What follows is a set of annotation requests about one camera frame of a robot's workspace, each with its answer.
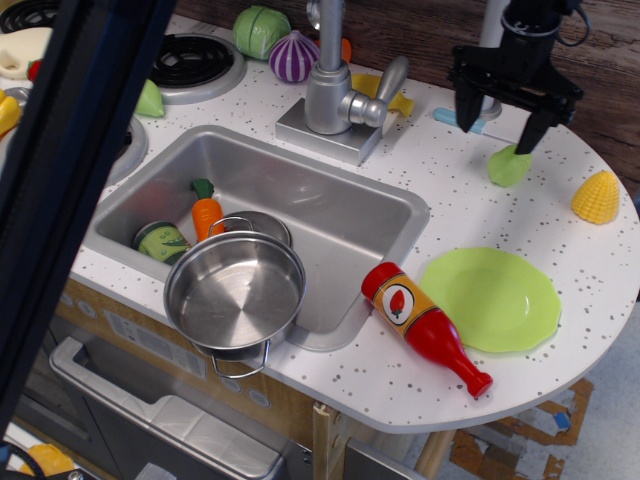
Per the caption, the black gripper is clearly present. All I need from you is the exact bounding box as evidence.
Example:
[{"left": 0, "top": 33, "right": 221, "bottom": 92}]
[{"left": 449, "top": 19, "right": 583, "bottom": 155}]

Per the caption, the green toy broccoli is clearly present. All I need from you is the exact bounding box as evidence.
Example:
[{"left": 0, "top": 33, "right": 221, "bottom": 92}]
[{"left": 487, "top": 145, "right": 533, "bottom": 187}]

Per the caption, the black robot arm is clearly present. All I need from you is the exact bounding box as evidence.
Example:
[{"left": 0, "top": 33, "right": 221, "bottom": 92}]
[{"left": 1, "top": 1, "right": 429, "bottom": 425}]

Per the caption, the stainless steel pot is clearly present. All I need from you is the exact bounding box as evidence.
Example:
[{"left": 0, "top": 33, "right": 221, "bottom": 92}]
[{"left": 164, "top": 229, "right": 306, "bottom": 380}]

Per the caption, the grey vertical pole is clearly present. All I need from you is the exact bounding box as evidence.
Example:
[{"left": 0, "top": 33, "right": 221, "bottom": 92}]
[{"left": 479, "top": 0, "right": 509, "bottom": 121}]

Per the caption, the yellow toy corn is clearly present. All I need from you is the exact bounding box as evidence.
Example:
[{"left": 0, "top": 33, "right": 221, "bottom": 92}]
[{"left": 571, "top": 171, "right": 620, "bottom": 225}]

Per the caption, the yellow toy cheese slice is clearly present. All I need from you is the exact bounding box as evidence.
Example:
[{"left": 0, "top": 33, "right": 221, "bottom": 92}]
[{"left": 351, "top": 74, "right": 415, "bottom": 117}]

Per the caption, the orange toy behind faucet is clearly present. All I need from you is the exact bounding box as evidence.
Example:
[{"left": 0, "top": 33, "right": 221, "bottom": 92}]
[{"left": 341, "top": 38, "right": 352, "bottom": 63}]

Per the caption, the silver toy faucet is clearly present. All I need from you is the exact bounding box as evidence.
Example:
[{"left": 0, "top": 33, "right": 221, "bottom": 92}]
[{"left": 275, "top": 0, "right": 409, "bottom": 166}]

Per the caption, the light green plastic plate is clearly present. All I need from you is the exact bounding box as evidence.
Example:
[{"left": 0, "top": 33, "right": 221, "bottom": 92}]
[{"left": 420, "top": 247, "right": 562, "bottom": 353}]

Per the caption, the silver sink basin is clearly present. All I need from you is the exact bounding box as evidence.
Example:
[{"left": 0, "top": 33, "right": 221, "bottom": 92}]
[{"left": 85, "top": 126, "right": 429, "bottom": 351}]

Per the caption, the purple toy onion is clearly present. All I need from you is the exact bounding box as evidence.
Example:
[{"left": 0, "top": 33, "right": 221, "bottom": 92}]
[{"left": 269, "top": 30, "right": 320, "bottom": 83}]

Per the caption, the red toy ketchup bottle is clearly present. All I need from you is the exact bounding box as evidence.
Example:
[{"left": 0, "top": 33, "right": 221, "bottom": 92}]
[{"left": 361, "top": 262, "right": 493, "bottom": 398}]

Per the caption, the green toy cabbage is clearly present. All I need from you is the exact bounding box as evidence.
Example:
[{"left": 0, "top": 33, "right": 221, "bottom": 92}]
[{"left": 232, "top": 5, "right": 291, "bottom": 60}]

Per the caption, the orange toy carrot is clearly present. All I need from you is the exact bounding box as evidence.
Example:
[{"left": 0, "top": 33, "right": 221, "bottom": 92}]
[{"left": 191, "top": 178, "right": 225, "bottom": 242}]

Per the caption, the black middle stove burner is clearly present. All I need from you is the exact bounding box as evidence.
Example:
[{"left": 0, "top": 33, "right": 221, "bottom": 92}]
[{"left": 150, "top": 33, "right": 246, "bottom": 105}]

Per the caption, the black stove burner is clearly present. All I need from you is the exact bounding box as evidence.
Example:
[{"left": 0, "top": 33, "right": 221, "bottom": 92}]
[
  {"left": 150, "top": 33, "right": 246, "bottom": 105},
  {"left": 1, "top": 0, "right": 61, "bottom": 34},
  {"left": 106, "top": 116, "right": 148, "bottom": 187}
]

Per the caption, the light green toy pear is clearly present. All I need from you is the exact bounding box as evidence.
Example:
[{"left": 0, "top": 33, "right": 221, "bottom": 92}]
[{"left": 134, "top": 79, "right": 165, "bottom": 118}]

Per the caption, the green toy peas can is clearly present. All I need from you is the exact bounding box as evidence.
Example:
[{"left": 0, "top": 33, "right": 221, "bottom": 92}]
[{"left": 132, "top": 221, "right": 191, "bottom": 265}]

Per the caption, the black front stove burner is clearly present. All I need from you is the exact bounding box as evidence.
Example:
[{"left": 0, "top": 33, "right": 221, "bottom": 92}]
[{"left": 106, "top": 116, "right": 148, "bottom": 187}]

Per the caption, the red toy chili pepper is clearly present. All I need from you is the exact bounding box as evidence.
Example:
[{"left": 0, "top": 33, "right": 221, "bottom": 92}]
[{"left": 26, "top": 59, "right": 42, "bottom": 82}]

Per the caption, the black back stove burner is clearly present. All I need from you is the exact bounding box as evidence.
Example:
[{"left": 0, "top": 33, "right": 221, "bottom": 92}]
[{"left": 1, "top": 0, "right": 61, "bottom": 34}]

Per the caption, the cream toy bottle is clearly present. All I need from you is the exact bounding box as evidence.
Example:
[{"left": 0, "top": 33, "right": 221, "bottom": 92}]
[{"left": 0, "top": 27, "right": 53, "bottom": 80}]

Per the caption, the yellow toy bell pepper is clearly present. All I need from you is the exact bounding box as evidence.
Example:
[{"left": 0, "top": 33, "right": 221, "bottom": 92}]
[{"left": 0, "top": 90, "right": 22, "bottom": 136}]

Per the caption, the yellow toy on floor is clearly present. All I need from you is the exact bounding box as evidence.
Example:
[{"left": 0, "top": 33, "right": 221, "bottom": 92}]
[{"left": 27, "top": 444, "right": 75, "bottom": 476}]

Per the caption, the blue handled toy knife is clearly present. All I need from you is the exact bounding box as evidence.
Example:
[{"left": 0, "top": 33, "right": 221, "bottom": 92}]
[{"left": 433, "top": 108, "right": 526, "bottom": 144}]

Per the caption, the silver oven door handle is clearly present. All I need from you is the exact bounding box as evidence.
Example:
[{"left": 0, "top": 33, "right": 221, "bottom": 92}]
[{"left": 50, "top": 337, "right": 288, "bottom": 479}]

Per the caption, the silver ring knob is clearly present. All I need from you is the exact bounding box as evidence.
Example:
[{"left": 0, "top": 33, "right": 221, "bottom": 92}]
[{"left": 4, "top": 87, "right": 31, "bottom": 104}]

